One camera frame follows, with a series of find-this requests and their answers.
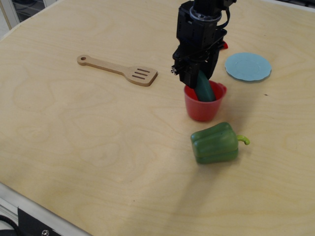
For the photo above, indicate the red plastic cup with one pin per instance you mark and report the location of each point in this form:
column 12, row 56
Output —
column 204, row 111

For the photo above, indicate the aluminium table frame rail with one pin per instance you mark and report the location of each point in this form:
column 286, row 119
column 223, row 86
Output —
column 11, row 200

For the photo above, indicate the light blue plastic plate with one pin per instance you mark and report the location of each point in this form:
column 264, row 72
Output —
column 248, row 67

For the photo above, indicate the dark green toy cucumber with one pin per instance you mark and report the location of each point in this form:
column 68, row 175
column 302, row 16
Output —
column 203, row 89

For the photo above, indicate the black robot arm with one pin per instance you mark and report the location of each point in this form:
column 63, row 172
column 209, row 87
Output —
column 200, row 31

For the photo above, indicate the red toy chili pepper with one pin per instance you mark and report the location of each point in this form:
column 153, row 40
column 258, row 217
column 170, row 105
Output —
column 224, row 46

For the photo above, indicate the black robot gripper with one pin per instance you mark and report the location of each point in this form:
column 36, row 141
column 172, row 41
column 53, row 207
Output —
column 200, row 37

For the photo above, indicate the green toy bell pepper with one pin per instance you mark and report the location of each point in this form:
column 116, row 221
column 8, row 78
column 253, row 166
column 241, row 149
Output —
column 218, row 143

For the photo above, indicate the black corner bracket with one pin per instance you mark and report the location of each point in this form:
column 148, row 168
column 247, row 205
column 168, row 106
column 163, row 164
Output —
column 31, row 226

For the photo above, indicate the wooden slotted spatula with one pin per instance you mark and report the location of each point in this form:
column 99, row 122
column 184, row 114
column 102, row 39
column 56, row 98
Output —
column 139, row 75

